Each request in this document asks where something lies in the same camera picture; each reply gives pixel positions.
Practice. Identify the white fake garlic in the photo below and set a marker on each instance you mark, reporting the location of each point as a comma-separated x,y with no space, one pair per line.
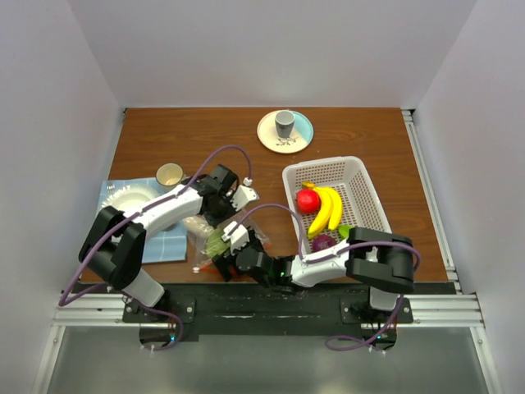
198,226

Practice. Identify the green fake cabbage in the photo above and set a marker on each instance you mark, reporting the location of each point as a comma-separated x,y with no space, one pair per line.
215,245

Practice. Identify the purple fake onion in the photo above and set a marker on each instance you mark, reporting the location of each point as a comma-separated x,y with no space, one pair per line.
323,242

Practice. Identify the grey ceramic cup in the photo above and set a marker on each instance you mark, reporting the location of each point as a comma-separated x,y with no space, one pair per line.
284,123

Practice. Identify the clear orange zip bag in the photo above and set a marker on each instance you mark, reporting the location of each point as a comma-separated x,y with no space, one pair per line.
202,264

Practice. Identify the yellow fake banana bunch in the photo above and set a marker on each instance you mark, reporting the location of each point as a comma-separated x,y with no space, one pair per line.
330,212

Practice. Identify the green fake starfruit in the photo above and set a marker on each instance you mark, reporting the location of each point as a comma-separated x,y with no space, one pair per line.
343,231

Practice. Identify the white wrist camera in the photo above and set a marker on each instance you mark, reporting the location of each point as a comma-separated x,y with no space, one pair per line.
242,197
235,235

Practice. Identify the red fake apple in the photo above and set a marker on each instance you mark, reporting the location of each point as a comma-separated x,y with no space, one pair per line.
308,201

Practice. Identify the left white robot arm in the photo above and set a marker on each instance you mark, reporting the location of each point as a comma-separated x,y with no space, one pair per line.
114,246

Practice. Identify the blue checked cloth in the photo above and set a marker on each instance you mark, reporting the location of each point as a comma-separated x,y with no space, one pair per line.
166,246

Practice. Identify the white plastic basket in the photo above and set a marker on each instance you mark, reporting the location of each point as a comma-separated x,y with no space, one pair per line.
349,177

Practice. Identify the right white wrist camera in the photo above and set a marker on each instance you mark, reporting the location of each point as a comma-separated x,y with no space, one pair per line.
235,235

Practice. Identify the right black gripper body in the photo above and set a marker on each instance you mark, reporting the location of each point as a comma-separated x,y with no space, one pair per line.
223,263

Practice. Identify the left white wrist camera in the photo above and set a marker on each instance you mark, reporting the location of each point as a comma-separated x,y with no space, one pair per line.
242,197

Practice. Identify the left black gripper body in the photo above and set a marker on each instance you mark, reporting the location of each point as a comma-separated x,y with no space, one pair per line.
224,210

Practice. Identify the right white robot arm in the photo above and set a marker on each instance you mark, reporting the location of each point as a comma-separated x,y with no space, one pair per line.
384,261

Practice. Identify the white bowl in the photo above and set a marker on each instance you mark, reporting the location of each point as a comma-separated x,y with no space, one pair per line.
130,196

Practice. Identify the pastel ceramic plate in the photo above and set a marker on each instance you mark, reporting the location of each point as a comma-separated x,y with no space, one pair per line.
299,139

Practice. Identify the cream enamel mug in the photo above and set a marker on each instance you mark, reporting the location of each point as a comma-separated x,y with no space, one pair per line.
169,175

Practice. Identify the aluminium frame rail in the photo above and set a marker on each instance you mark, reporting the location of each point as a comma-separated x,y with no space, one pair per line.
429,311

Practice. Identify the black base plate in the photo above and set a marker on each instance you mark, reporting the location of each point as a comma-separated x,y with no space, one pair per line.
217,309

